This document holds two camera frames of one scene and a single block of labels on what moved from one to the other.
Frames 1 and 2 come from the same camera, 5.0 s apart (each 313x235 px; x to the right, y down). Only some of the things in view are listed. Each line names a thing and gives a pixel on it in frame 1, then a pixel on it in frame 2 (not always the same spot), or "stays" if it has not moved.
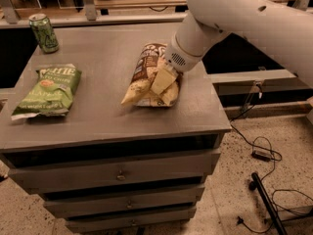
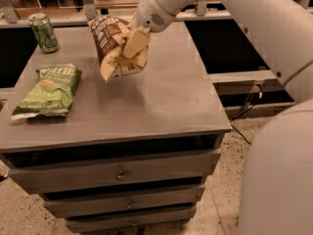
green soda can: [46, 37] stays
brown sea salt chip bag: [140, 94] -> [110, 36]
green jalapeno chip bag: [51, 91] stays
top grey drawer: [50, 178] stays
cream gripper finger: [164, 76] -> [137, 40]
